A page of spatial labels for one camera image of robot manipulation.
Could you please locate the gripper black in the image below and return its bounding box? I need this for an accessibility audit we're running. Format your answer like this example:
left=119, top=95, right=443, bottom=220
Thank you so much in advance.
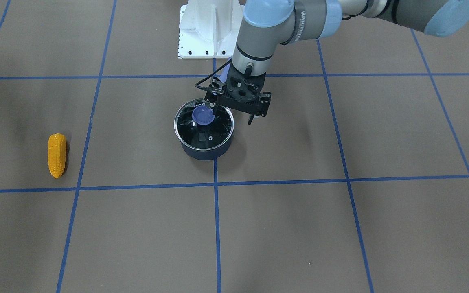
left=205, top=61, right=272, bottom=125

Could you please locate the glass pot lid purple knob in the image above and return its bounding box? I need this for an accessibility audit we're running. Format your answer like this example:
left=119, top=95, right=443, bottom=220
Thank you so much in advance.
left=174, top=99, right=235, bottom=150

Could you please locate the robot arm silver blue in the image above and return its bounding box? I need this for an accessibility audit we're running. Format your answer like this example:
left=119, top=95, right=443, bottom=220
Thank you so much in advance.
left=193, top=0, right=469, bottom=125

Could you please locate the yellow toy corn cob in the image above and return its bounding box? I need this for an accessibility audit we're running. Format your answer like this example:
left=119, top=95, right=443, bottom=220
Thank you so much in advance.
left=47, top=133, right=68, bottom=179

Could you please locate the dark blue saucepan purple handle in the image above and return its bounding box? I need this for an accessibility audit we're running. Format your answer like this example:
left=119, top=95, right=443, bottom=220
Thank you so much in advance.
left=174, top=99, right=235, bottom=161

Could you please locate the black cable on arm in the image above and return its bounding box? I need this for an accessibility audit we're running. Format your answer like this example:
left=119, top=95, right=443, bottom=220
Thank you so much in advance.
left=195, top=57, right=233, bottom=92

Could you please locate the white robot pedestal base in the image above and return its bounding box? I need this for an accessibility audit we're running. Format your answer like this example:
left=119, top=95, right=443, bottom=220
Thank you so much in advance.
left=178, top=0, right=244, bottom=59

